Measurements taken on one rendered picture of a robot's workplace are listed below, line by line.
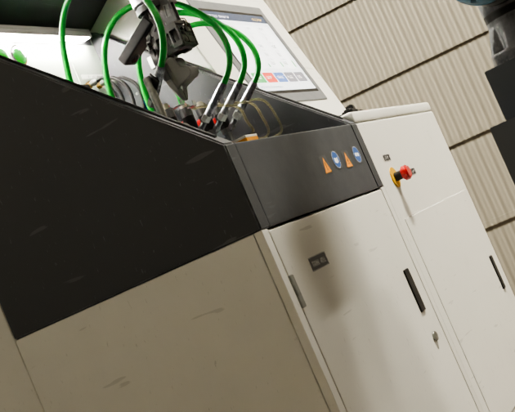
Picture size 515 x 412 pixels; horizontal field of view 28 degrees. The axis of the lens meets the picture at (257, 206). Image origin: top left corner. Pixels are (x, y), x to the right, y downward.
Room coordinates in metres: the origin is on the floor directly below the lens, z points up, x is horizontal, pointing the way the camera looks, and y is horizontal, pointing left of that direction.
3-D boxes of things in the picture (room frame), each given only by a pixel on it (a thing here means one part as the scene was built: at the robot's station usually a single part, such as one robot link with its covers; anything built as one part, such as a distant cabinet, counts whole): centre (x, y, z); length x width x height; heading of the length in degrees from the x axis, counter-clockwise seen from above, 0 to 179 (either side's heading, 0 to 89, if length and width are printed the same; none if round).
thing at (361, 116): (2.74, -0.33, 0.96); 0.70 x 0.22 x 0.03; 155
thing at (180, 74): (2.12, 0.04, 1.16); 0.06 x 0.03 x 0.09; 65
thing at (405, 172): (2.45, -0.35, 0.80); 0.05 x 0.04 x 0.05; 155
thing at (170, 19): (2.13, 0.03, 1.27); 0.09 x 0.08 x 0.12; 65
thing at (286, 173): (2.06, -0.12, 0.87); 0.62 x 0.04 x 0.16; 155
